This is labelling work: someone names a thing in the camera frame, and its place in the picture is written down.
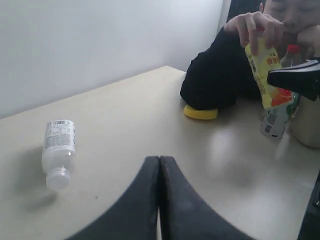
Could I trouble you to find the yellow bottle red cap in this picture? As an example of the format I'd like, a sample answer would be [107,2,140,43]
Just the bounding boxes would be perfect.
[244,33,298,111]

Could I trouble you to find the person's head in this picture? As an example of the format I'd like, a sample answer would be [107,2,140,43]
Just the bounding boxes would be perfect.
[260,0,320,37]

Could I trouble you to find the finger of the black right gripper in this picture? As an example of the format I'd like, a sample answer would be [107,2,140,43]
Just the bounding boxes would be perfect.
[267,57,320,101]

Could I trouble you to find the white floral label bottle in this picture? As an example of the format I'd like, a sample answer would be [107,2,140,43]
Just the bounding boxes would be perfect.
[41,119,76,191]

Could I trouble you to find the open human hand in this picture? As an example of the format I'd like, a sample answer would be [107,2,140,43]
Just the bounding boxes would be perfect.
[223,11,284,55]

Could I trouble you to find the person's other hand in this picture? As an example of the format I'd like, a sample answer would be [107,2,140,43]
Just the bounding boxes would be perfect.
[297,24,320,53]

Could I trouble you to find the green white label bottle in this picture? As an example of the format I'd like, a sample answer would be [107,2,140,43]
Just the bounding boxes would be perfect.
[260,93,300,139]

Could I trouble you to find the yellow object at edge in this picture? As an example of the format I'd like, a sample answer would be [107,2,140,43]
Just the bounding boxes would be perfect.
[183,105,218,121]

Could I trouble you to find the black sleeved forearm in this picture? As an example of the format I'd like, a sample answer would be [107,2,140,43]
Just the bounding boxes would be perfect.
[180,29,261,110]

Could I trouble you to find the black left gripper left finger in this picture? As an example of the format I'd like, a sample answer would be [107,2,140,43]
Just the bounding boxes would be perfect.
[69,156,160,240]

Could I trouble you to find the beige round container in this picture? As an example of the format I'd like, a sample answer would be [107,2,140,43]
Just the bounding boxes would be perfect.
[291,96,320,149]

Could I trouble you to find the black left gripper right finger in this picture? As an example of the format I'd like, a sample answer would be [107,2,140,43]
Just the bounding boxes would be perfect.
[159,156,250,240]

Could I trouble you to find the clear cola bottle red label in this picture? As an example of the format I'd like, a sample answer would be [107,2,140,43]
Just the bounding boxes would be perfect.
[280,44,305,68]

